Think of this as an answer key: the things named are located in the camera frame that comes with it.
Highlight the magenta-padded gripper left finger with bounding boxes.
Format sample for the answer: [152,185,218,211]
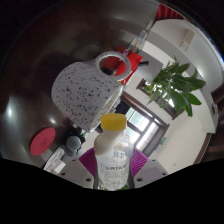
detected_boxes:
[58,147,100,190]

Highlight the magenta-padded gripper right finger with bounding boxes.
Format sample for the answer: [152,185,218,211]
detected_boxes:
[128,148,169,189]

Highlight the clear bottle with yellow cap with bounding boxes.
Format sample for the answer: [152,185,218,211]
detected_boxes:
[93,113,134,191]

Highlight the dark wooden double door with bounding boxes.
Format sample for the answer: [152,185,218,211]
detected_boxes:
[121,93,171,158]

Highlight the flat round red coaster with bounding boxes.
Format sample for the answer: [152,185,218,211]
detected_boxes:
[29,126,57,157]

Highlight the dark wooden framed window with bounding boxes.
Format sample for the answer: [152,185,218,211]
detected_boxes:
[136,78,183,120]

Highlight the white speckled mug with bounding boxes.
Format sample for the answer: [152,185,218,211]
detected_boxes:
[50,50,133,133]

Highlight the small potted plant, white pot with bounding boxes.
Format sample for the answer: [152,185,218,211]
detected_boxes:
[143,56,207,118]

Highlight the white wall heater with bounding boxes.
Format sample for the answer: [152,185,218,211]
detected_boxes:
[179,28,196,51]

